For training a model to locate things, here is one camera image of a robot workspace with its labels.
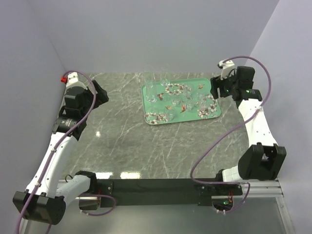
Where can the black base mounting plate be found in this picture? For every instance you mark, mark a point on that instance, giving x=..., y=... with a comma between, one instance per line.
x=181, y=191

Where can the clear wine glass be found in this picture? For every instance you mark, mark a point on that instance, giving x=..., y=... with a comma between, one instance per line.
x=151, y=97

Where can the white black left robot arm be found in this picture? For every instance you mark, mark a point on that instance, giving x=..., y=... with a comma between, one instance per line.
x=43, y=200

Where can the tall clear champagne flute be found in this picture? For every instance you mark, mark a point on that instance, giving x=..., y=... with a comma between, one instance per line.
x=149, y=77

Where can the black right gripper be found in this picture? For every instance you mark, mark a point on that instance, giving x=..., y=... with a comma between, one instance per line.
x=214, y=82

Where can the green floral bird tray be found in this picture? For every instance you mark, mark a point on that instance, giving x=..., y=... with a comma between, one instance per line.
x=206, y=106

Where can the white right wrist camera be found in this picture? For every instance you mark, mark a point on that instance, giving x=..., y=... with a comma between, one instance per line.
x=226, y=68

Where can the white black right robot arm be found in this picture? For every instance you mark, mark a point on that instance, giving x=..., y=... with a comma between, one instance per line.
x=264, y=157

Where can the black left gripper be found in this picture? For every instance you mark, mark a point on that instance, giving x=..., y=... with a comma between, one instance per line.
x=101, y=97

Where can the aluminium front frame rail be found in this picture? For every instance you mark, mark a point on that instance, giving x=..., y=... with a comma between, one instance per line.
x=258, y=189

